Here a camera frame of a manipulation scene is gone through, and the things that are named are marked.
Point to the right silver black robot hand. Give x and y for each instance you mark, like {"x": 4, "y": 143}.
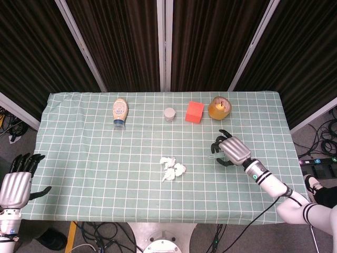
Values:
{"x": 235, "y": 150}

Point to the black shoe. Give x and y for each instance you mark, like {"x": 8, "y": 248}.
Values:
{"x": 52, "y": 239}

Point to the black trouser leg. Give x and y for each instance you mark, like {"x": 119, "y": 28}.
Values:
{"x": 327, "y": 196}

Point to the black equipment box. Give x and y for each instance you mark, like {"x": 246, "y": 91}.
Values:
{"x": 323, "y": 171}

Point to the green checked tablecloth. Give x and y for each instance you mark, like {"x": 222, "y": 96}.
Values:
{"x": 105, "y": 171}

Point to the orange-red cube box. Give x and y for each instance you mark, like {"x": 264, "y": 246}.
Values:
{"x": 194, "y": 112}

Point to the dark olive trouser leg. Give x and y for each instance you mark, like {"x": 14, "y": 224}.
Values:
{"x": 33, "y": 229}

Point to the mayonnaise squeeze bottle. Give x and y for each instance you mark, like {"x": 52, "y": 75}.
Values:
{"x": 120, "y": 110}

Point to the dark fabric partition panel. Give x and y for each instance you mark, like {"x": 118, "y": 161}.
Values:
{"x": 302, "y": 52}
{"x": 210, "y": 39}
{"x": 31, "y": 52}
{"x": 118, "y": 39}

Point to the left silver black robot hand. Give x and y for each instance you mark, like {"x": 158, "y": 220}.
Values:
{"x": 14, "y": 189}

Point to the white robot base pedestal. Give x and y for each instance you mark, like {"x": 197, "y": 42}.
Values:
{"x": 160, "y": 232}

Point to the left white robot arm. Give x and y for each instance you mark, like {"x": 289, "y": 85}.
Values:
{"x": 7, "y": 226}

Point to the white black sneaker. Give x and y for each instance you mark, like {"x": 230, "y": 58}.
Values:
{"x": 312, "y": 184}

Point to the small grey lidded jar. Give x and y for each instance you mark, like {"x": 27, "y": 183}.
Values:
{"x": 169, "y": 114}

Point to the yellow floor strip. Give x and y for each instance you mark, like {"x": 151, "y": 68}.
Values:
{"x": 71, "y": 237}

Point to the white paper ball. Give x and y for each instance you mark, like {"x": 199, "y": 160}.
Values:
{"x": 169, "y": 175}
{"x": 168, "y": 161}
{"x": 180, "y": 169}

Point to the amber glass candle jar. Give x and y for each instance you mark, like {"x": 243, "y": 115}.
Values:
{"x": 217, "y": 113}

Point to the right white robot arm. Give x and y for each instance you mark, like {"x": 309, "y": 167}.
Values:
{"x": 271, "y": 182}

